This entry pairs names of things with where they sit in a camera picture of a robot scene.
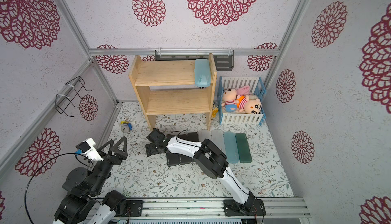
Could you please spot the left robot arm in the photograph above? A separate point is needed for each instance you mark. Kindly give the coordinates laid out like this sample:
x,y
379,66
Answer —
x,y
83,185

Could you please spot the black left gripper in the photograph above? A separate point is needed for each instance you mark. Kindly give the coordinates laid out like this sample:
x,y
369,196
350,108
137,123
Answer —
x,y
120,155

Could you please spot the dark green pencil case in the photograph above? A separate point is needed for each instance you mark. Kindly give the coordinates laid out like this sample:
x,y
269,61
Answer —
x,y
243,148

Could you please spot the wooden two-tier shelf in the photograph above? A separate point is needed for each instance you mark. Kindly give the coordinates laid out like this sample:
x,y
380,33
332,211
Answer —
x,y
144,75

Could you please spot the black wall rack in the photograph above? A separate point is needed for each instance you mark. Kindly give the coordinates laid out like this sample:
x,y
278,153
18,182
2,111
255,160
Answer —
x,y
223,63

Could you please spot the blue white toy crib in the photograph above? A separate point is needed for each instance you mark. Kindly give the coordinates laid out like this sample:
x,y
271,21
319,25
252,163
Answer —
x,y
257,91

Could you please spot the grey plush toy keychain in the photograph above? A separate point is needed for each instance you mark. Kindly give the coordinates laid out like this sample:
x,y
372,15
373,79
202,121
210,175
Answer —
x,y
126,126

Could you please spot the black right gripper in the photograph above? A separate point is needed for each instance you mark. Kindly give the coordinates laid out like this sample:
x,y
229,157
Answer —
x,y
156,143

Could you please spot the clear pencil case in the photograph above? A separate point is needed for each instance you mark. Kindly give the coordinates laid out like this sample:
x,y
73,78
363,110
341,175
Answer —
x,y
217,137
204,134

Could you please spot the pink plush pillow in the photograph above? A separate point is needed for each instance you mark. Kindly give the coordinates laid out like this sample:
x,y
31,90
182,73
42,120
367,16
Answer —
x,y
242,91

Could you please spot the plush doll orange striped shirt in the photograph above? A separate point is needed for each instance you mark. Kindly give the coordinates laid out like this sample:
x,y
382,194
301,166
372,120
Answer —
x,y
248,106

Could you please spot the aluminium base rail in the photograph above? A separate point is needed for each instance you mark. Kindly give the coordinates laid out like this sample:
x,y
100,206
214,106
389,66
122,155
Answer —
x,y
188,209

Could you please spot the black wire wall hanger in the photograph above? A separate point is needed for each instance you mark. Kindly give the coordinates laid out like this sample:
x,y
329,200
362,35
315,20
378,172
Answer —
x,y
74,88

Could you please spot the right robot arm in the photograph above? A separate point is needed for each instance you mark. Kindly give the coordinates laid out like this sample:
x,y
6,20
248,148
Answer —
x,y
211,160

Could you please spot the black pencil case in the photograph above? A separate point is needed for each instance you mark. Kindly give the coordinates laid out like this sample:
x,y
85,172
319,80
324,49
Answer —
x,y
193,137
177,159
182,137

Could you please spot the teal pencil case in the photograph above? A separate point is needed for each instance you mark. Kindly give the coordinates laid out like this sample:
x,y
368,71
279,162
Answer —
x,y
231,147

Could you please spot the plush doll blue pants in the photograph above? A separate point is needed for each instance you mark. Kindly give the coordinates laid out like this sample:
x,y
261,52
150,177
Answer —
x,y
229,97

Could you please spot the light teal case top shelf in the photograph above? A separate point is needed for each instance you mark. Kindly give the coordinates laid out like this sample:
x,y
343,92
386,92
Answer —
x,y
202,77

